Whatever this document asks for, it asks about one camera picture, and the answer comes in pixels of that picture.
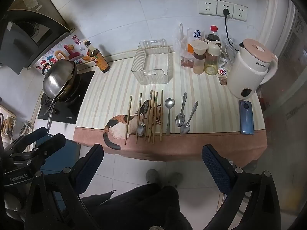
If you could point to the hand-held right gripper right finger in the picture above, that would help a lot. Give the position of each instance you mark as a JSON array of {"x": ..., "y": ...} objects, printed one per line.
[{"x": 215, "y": 170}]

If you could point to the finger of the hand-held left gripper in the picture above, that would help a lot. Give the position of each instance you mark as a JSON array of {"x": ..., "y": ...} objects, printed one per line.
[
  {"x": 54, "y": 143},
  {"x": 36, "y": 134}
]

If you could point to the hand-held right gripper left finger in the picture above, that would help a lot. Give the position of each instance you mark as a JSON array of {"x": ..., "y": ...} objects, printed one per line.
[{"x": 90, "y": 163}]

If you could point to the row of wooden chopsticks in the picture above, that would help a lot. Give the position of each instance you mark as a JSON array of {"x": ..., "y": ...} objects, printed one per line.
[{"x": 162, "y": 115}]

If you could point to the round bowl steel spoon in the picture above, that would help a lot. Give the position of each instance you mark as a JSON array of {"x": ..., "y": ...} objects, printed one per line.
[{"x": 169, "y": 103}]

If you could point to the clear plastic basket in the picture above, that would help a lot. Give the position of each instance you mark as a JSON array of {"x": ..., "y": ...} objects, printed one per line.
[{"x": 144, "y": 77}]

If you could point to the blue stool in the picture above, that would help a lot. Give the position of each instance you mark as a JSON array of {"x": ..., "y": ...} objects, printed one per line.
[{"x": 64, "y": 153}]

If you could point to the kitchen tool rack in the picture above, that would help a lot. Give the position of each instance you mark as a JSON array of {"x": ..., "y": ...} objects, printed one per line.
[{"x": 7, "y": 124}]

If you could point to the black induction cooktop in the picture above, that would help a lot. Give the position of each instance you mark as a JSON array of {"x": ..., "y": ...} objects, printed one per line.
[{"x": 72, "y": 115}]

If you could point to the grey slipper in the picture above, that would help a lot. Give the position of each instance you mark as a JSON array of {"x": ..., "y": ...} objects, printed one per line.
[
  {"x": 151, "y": 175},
  {"x": 175, "y": 179}
]

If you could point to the steel wok lid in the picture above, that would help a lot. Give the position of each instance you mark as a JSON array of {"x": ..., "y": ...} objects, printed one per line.
[{"x": 57, "y": 79}]

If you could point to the blue smartphone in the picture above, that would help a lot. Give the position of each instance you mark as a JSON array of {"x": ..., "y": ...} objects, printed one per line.
[{"x": 246, "y": 117}]

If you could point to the person's dark clothing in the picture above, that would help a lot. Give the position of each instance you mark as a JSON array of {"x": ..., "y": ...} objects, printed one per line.
[{"x": 144, "y": 208}]

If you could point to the striped cat print table mat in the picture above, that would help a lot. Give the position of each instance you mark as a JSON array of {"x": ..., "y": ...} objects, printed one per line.
[{"x": 203, "y": 95}]

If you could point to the small brown packet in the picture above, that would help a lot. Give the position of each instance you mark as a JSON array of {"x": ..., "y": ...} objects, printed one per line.
[{"x": 223, "y": 81}]

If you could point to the dark soy sauce bottle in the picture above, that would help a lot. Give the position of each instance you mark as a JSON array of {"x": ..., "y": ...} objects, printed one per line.
[{"x": 100, "y": 62}]

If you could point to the range hood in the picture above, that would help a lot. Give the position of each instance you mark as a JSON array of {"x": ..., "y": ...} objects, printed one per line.
[{"x": 19, "y": 40}]

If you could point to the red swirl packet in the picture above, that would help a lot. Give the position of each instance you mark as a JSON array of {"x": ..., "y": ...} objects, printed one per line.
[{"x": 223, "y": 72}]

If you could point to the glass door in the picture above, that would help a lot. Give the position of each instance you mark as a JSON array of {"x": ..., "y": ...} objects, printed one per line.
[{"x": 287, "y": 100}]

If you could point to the white pink electric kettle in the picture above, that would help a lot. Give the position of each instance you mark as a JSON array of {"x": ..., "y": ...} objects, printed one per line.
[{"x": 249, "y": 69}]

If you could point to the crumpled clear plastic bags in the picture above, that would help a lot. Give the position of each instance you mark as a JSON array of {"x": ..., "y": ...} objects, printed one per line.
[{"x": 229, "y": 52}]

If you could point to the clear plastic bag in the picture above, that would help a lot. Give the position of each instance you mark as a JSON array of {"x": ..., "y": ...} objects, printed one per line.
[{"x": 179, "y": 40}]

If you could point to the red cap dark bottle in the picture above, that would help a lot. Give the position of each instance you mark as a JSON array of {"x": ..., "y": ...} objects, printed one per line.
[{"x": 213, "y": 34}]

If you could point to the white salt bag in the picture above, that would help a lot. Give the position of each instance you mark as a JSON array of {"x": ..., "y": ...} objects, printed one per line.
[{"x": 196, "y": 34}]

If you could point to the colourful wall sticker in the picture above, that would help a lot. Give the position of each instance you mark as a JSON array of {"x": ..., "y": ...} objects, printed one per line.
[{"x": 72, "y": 52}]

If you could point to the white wall outlet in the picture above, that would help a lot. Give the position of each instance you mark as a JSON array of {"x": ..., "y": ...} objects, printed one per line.
[
  {"x": 239, "y": 12},
  {"x": 225, "y": 4},
  {"x": 207, "y": 6}
]

